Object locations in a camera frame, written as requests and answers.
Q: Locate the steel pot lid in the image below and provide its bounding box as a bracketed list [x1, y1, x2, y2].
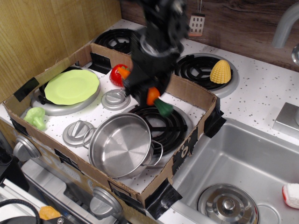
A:
[197, 183, 259, 224]

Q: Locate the black burner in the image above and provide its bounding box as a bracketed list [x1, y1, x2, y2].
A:
[39, 66, 83, 105]
[128, 105, 188, 155]
[174, 54, 238, 91]
[93, 28, 136, 55]

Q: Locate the steel pot with handles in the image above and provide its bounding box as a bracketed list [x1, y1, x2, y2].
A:
[83, 112, 162, 179]

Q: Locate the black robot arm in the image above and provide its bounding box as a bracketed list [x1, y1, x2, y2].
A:
[124, 0, 189, 106]

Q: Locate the steel sink basin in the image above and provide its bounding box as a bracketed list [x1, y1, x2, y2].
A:
[172, 119, 299, 224]

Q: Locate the grey faucet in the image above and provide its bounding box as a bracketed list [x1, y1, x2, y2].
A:
[272, 2, 299, 49]

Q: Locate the silver stove knob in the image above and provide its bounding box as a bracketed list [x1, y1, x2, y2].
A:
[63, 120, 96, 147]
[101, 89, 131, 111]

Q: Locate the yellow toy corn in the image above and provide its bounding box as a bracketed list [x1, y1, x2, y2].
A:
[210, 60, 231, 84]

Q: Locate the silver oven knob left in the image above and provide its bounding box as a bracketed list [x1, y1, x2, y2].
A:
[13, 135, 41, 161]

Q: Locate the orange toy carrot green top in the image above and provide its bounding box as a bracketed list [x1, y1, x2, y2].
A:
[146, 87, 173, 117]

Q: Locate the hanging silver spatula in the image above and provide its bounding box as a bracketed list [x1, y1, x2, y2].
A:
[188, 0, 206, 37]

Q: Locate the silver oven knob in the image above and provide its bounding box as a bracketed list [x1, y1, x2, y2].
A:
[13, 135, 41, 161]
[89, 187, 123, 219]

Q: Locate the brown cardboard fence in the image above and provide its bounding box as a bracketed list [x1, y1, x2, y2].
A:
[4, 43, 217, 223]

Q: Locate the white red toy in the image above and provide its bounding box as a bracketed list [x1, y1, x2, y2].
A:
[282, 183, 299, 209]

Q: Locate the black back right burner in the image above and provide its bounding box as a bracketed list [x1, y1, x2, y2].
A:
[174, 54, 238, 91]

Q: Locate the orange toy at bottom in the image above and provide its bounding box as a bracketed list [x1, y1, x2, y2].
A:
[38, 206, 61, 220]

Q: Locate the black front left burner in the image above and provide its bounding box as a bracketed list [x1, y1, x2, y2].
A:
[39, 66, 83, 105]

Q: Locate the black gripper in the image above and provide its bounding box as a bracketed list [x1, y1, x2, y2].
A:
[123, 32, 180, 106]

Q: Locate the black cable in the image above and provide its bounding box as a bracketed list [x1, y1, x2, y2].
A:
[0, 198, 41, 224]

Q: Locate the silver front stove knob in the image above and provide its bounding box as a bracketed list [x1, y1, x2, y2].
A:
[63, 120, 96, 147]

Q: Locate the light green plate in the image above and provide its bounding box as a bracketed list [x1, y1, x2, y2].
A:
[44, 70, 100, 105]

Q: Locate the black front right burner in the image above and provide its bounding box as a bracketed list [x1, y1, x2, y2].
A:
[128, 105, 188, 155]

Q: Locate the green toy broccoli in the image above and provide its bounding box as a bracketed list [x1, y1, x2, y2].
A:
[24, 107, 45, 130]

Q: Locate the silver faucet handle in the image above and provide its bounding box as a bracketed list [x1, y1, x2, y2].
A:
[292, 44, 299, 66]

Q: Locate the black back left burner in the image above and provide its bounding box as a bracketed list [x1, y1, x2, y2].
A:
[93, 28, 136, 55]

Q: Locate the silver oven knob right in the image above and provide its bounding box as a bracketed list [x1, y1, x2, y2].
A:
[89, 187, 123, 219]

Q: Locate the silver middle stove knob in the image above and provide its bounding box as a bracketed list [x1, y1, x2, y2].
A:
[101, 89, 131, 111]

